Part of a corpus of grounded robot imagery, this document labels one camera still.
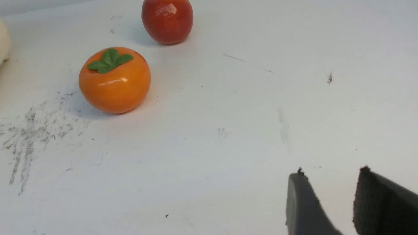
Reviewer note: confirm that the red apple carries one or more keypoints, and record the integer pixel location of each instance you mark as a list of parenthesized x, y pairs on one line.
[(167, 21)]

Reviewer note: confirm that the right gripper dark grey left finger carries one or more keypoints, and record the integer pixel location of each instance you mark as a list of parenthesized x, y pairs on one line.
[(304, 212)]

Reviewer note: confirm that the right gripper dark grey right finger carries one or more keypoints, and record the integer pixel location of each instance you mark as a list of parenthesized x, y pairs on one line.
[(383, 207)]

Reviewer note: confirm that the orange persimmon with green leaf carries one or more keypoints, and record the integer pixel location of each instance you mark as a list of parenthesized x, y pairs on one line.
[(115, 80)]

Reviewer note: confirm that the white two-slot toaster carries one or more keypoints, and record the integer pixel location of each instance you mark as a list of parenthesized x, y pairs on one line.
[(5, 43)]

